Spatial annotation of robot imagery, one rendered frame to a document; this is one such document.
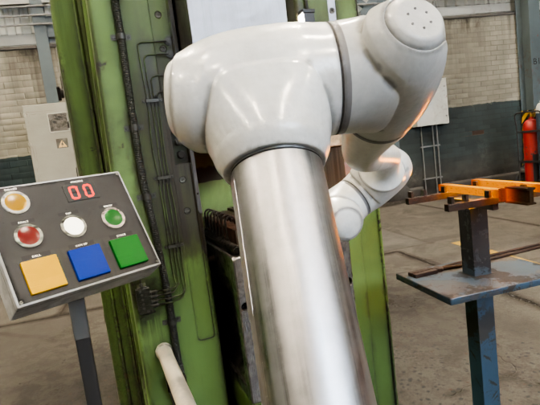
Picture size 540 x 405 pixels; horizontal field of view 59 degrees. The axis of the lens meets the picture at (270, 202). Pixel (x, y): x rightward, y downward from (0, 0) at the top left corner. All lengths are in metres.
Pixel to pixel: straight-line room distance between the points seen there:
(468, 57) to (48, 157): 6.87
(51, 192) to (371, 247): 1.11
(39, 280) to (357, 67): 0.81
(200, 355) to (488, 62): 8.37
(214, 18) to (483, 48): 8.16
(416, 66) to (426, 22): 0.04
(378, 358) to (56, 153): 5.54
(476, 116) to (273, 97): 8.72
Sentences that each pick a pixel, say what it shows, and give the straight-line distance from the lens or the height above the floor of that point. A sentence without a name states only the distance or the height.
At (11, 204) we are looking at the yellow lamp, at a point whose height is 1.16.
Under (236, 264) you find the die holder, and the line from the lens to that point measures 1.37.
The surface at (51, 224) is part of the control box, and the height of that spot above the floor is 1.10.
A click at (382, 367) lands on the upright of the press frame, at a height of 0.33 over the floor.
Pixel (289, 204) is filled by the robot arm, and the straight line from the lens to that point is 0.44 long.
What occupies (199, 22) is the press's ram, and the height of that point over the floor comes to 1.58.
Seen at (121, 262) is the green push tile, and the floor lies 0.99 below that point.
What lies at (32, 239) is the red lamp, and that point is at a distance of 1.15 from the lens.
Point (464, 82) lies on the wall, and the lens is 9.07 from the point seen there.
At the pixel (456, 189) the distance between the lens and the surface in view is 1.61.
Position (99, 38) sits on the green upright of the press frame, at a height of 1.58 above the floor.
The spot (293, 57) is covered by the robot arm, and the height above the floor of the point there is 1.31.
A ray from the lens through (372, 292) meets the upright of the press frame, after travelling 1.84.
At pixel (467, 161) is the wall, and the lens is 9.05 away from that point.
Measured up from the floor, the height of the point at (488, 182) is 1.01.
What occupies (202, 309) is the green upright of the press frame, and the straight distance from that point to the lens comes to 1.59.
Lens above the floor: 1.22
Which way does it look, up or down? 7 degrees down
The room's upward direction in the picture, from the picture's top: 7 degrees counter-clockwise
